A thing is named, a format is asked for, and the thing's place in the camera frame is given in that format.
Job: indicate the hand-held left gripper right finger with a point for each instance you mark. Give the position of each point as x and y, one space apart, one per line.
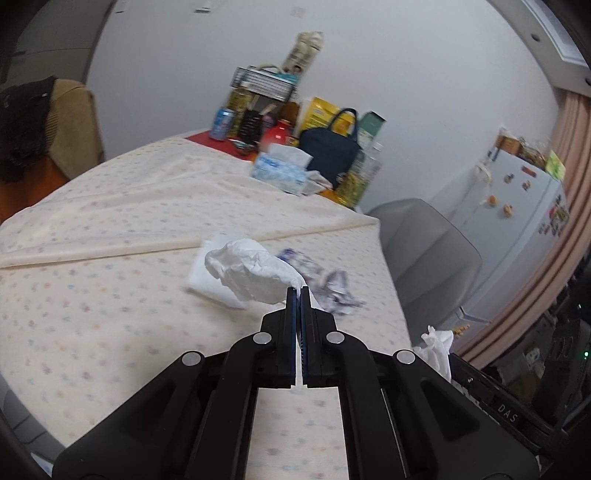
304 323

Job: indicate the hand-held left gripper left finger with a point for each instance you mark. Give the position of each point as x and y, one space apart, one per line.
291 318

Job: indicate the silver blister pack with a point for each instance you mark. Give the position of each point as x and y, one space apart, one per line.
339 290

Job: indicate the small white tissue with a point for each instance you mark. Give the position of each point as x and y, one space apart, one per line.
436 348

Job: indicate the blue printed crumpled wrapper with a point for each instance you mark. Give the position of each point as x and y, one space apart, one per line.
298 261

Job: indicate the yellow figure fridge magnets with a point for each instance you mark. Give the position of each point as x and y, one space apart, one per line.
461 329

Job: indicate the flat white napkin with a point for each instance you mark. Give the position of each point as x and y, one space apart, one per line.
203 281

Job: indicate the grey padded chair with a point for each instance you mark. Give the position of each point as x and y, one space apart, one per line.
425 249

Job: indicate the blue tissue box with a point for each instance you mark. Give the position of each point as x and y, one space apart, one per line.
281 173

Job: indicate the clear jar with yellow-green contents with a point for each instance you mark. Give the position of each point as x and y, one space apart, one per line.
358 180

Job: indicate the navy tote bag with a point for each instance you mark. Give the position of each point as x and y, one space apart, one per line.
330 150

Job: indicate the white fridge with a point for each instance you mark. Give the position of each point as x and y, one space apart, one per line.
508 230

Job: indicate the pink curtain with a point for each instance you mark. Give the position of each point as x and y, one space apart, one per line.
545 230

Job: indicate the red kettle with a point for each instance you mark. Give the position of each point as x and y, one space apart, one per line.
277 137

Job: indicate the dotted cream tablecloth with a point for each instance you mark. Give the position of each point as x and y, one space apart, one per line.
115 240

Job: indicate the duck fridge magnet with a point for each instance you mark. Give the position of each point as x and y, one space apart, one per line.
508 210

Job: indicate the cluster of colourful fridge magnets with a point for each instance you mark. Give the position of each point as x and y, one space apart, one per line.
556 217

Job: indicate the black utensil holder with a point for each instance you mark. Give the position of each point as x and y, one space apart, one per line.
251 125

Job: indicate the red table mat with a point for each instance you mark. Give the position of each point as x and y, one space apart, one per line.
203 138

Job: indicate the amber bottle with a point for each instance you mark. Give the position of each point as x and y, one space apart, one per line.
291 114

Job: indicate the green tall box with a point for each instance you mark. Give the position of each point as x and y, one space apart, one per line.
371 127

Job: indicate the blue drink can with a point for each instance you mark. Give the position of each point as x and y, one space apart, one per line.
222 122

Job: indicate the yellow box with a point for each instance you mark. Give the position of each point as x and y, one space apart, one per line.
323 113

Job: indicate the yellow oil bottle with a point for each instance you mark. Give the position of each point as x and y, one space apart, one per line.
236 104

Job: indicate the snack packets on fridge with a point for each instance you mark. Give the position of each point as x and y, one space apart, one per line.
526 148

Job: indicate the beige printed paper bag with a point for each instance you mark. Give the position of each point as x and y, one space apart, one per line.
302 53

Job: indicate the brown chair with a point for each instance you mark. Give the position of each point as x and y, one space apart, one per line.
74 124

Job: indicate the black jacket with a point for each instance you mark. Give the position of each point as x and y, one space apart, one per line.
23 124

